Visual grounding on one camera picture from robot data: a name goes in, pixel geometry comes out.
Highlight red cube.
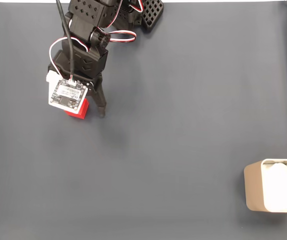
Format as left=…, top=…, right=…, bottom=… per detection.
left=64, top=97, right=91, bottom=120

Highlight beige white box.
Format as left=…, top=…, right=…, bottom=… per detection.
left=243, top=158, right=287, bottom=213

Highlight blue-grey table mat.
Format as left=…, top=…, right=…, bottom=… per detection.
left=0, top=1, right=287, bottom=240

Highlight white crumpled tissue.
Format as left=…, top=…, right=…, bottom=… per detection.
left=262, top=162, right=287, bottom=211

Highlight white red servo cable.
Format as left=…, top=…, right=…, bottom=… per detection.
left=49, top=36, right=89, bottom=82
left=107, top=0, right=144, bottom=44

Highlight black camera cable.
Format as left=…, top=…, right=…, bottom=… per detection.
left=55, top=0, right=76, bottom=81

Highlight white camera circuit board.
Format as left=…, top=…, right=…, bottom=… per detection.
left=45, top=71, right=89, bottom=112

